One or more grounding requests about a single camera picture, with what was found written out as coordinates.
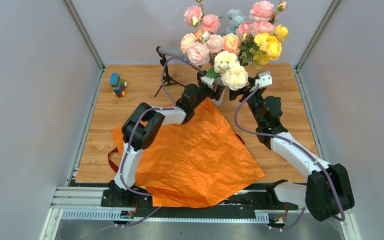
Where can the colourful toy block train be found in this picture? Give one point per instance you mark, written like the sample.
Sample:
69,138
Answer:
118,85

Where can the light blue flower stem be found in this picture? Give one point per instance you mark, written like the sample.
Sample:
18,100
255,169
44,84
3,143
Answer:
235,17

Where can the pink rose flower stem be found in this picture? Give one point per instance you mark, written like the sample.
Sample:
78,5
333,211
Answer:
195,17

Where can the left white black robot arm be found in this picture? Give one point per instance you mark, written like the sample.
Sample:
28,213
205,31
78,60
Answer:
141,129

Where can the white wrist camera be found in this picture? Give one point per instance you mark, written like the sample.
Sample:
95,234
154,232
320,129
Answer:
263,79
209,81

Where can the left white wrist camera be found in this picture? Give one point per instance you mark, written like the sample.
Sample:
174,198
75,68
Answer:
209,81

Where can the orange flowers in vase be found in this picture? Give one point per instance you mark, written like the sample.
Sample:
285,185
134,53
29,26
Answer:
231,43

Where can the orange yellow wrapping paper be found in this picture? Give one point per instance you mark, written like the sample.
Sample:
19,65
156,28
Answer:
195,165

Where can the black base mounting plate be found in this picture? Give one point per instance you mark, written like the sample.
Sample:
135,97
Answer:
241,205

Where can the peach rose flower stem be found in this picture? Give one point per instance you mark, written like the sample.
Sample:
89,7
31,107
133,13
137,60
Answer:
190,38

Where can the silver microphone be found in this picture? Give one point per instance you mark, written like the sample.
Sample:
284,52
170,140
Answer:
168,51

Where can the yellow rose flower stem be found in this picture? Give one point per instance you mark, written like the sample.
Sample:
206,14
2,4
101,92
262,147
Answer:
268,46

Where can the pink white peony stem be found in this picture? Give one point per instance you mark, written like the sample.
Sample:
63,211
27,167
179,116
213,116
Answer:
227,67

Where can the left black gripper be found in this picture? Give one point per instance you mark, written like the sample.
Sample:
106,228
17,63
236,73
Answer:
213,95

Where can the pale pink rose stem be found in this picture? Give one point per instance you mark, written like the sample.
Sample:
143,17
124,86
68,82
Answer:
199,53

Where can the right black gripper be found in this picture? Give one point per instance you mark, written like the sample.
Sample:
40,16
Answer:
246,90

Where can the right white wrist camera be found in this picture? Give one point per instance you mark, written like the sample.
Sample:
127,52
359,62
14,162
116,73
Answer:
263,79

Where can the white ribbed vase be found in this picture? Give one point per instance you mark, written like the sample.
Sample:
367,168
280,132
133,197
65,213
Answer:
218,96

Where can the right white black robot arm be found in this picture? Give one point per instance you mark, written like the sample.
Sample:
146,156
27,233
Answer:
328,191

